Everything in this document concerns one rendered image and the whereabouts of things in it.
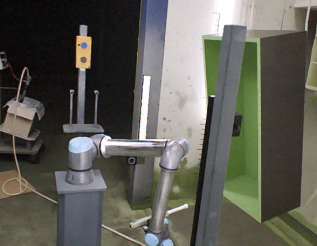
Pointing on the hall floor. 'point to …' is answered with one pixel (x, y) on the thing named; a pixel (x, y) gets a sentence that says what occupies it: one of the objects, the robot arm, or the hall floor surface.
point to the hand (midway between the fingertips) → (145, 224)
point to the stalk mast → (81, 89)
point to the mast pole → (221, 132)
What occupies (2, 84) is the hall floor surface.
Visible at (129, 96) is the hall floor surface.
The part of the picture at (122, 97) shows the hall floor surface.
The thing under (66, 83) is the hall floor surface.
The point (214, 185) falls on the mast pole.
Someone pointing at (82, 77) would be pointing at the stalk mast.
